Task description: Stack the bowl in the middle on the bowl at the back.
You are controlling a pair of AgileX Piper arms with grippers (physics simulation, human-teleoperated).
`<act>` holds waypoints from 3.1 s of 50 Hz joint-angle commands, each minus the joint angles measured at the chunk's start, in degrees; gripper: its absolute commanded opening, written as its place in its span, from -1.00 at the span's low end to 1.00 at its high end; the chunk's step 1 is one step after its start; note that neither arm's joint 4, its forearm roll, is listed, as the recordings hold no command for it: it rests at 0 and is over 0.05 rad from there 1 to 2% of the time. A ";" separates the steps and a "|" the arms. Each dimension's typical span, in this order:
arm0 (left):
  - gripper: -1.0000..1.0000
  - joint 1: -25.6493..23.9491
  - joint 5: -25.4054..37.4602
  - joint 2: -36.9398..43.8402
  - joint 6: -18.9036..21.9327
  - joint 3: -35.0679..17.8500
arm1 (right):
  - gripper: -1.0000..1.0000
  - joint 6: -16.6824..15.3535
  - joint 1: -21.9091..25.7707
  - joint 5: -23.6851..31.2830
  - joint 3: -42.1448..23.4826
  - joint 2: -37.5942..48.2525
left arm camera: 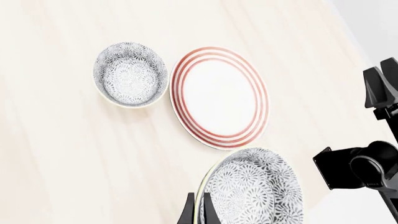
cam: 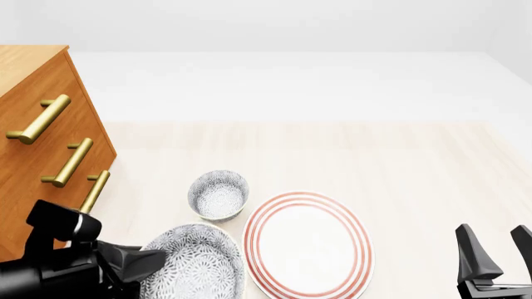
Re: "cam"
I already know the white plate with red rings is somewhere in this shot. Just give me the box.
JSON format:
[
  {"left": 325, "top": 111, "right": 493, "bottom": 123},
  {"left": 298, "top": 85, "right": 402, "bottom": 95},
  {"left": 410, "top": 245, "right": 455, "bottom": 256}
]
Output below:
[{"left": 241, "top": 189, "right": 377, "bottom": 299}]

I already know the long brass drawer handle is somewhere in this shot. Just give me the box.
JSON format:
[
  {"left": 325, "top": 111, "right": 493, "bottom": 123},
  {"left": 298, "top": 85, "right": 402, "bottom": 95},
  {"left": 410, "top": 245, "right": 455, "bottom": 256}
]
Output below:
[
  {"left": 5, "top": 94, "right": 72, "bottom": 145},
  {"left": 78, "top": 169, "right": 111, "bottom": 215},
  {"left": 40, "top": 137, "right": 95, "bottom": 189}
]

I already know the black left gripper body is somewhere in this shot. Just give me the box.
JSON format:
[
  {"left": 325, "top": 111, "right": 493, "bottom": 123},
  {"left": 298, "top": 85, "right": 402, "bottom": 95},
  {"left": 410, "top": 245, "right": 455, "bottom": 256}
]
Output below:
[{"left": 39, "top": 239, "right": 126, "bottom": 299}]

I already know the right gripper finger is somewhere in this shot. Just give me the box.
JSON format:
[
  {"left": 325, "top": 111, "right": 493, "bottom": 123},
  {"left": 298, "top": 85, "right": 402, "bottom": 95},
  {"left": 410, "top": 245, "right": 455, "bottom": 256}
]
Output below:
[
  {"left": 454, "top": 223, "right": 505, "bottom": 283},
  {"left": 510, "top": 224, "right": 532, "bottom": 283}
]

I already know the large patterned grey bowl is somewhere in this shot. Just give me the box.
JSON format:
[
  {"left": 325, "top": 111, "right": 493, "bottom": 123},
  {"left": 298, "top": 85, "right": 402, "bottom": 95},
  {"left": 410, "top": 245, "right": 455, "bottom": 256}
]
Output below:
[{"left": 139, "top": 222, "right": 248, "bottom": 299}]

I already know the small patterned grey bowl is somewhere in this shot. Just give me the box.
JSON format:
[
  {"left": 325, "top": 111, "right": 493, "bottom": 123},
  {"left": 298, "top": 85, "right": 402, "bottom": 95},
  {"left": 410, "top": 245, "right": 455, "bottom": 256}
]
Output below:
[{"left": 187, "top": 169, "right": 251, "bottom": 224}]

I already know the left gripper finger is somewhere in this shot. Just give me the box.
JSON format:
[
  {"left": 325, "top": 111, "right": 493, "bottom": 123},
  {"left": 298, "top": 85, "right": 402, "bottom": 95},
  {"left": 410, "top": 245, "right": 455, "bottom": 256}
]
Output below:
[{"left": 97, "top": 241, "right": 168, "bottom": 284}]

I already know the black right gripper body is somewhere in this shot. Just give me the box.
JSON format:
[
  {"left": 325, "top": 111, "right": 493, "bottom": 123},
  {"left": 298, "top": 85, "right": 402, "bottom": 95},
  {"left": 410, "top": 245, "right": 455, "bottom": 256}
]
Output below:
[{"left": 456, "top": 277, "right": 532, "bottom": 299}]

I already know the wooden cabinet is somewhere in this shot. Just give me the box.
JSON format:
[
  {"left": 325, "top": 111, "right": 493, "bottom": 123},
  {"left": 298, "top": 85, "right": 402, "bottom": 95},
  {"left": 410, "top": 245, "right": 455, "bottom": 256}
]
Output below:
[{"left": 0, "top": 44, "right": 118, "bottom": 263}]

